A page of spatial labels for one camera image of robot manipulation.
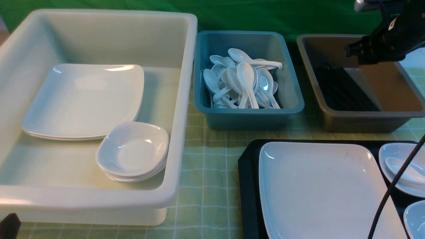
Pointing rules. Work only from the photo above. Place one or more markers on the white small bowl stack lower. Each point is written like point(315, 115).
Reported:
point(136, 179)

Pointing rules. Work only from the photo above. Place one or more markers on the black serving tray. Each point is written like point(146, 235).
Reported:
point(248, 165)

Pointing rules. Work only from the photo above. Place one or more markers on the green checkered tablecloth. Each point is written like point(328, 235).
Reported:
point(208, 203)

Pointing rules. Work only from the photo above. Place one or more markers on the white small bowl stack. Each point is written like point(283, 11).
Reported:
point(133, 149)
point(136, 179)

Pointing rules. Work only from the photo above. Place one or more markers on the green backdrop cloth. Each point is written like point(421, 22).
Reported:
point(290, 18)

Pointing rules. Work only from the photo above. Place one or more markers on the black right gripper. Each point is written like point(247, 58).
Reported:
point(401, 31)

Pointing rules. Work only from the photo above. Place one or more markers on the brown plastic bin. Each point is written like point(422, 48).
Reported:
point(387, 84)

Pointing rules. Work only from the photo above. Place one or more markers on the black chopsticks bundle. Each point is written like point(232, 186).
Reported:
point(341, 92)

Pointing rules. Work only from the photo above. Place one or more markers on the white square rice plate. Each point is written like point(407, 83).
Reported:
point(318, 190)

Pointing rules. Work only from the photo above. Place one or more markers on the white small bowl stack top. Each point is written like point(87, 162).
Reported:
point(133, 149)

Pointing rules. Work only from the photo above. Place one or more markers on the teal plastic bin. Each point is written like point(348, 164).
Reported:
point(269, 46)

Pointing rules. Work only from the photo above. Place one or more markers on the white square plate stack top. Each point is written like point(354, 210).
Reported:
point(93, 82)

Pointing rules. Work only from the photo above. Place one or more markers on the white square plate stack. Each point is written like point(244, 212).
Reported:
point(93, 82)
point(77, 119)

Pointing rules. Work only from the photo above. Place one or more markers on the white small bowl tray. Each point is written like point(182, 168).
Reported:
point(414, 220)

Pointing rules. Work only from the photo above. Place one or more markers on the large white plastic tub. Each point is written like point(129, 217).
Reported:
point(59, 181)

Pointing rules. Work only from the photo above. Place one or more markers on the white square plate stack bottom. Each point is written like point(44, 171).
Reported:
point(77, 119)

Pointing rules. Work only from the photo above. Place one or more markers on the white soup spoon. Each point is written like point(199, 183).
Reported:
point(411, 174)
point(212, 84)
point(240, 56)
point(246, 77)
point(266, 85)

